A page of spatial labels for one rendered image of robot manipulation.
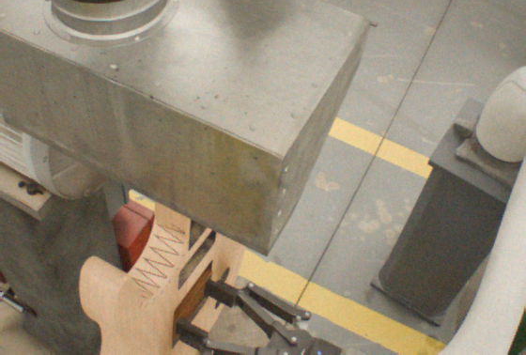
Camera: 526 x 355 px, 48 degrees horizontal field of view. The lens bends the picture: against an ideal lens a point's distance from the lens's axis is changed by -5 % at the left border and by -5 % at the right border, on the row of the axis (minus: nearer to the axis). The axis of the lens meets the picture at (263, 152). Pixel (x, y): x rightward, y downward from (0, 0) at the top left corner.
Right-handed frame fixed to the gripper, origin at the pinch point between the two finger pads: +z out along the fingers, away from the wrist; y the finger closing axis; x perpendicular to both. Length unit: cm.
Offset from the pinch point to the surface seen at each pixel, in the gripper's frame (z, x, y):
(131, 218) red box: 36, -41, 36
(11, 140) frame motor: 25.4, 19.3, -3.7
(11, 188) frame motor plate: 31.6, 3.9, -0.1
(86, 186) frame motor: 18.4, 10.8, 1.7
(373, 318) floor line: -26, -96, 82
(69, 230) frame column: 33.9, -20.8, 13.5
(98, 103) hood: 5.4, 39.4, -11.2
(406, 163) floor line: -14, -84, 147
